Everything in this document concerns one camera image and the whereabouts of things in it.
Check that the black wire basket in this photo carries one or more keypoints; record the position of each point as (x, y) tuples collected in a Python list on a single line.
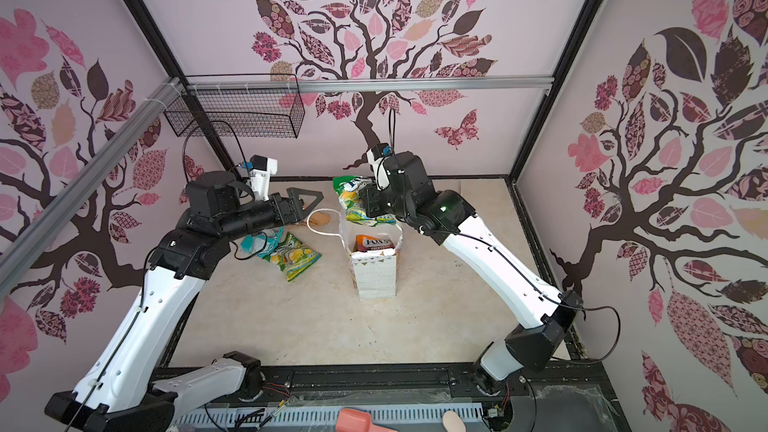
[(261, 105)]

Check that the orange red snack packet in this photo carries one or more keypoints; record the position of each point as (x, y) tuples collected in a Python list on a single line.
[(368, 243)]

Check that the teal snack packet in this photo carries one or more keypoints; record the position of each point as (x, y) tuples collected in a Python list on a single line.
[(263, 243)]

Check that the white slotted cable duct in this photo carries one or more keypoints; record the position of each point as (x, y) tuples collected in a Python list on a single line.
[(417, 417)]

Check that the beige round object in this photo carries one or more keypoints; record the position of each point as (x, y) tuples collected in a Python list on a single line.
[(451, 422)]

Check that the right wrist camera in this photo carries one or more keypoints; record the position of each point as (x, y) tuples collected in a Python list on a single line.
[(376, 156)]

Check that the aluminium rail back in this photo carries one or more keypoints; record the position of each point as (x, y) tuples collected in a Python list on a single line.
[(420, 84)]

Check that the green snack packet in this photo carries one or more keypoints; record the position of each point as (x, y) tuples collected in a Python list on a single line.
[(349, 191), (292, 256)]

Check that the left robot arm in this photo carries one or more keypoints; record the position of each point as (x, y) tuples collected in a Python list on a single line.
[(117, 394)]

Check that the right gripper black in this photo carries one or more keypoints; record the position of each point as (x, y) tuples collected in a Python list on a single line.
[(371, 198)]

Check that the pink plastic scoop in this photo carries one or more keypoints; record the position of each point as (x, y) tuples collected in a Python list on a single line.
[(351, 420)]

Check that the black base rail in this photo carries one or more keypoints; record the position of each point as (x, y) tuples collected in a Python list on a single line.
[(563, 397)]

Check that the aluminium rail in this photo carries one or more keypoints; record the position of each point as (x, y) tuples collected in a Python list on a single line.
[(420, 84), (24, 251)]

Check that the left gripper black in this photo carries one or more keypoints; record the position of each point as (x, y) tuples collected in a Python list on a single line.
[(294, 203)]

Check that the aluminium rail left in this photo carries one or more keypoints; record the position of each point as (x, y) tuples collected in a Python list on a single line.
[(24, 251)]

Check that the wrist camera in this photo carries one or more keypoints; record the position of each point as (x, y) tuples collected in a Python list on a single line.
[(259, 171), (376, 156)]

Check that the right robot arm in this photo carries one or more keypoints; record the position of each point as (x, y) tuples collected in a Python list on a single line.
[(402, 188)]

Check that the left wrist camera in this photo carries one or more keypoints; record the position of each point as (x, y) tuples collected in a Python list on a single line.
[(259, 171)]

